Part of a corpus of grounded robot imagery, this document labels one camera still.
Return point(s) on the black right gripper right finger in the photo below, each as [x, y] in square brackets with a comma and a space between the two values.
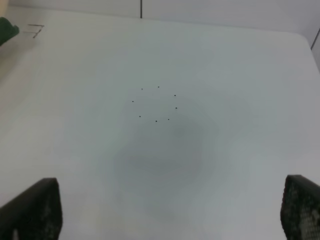
[300, 209]

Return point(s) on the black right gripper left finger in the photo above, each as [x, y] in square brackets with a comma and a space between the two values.
[35, 214]

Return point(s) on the white linen bag green handles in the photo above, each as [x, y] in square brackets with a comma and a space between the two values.
[7, 29]

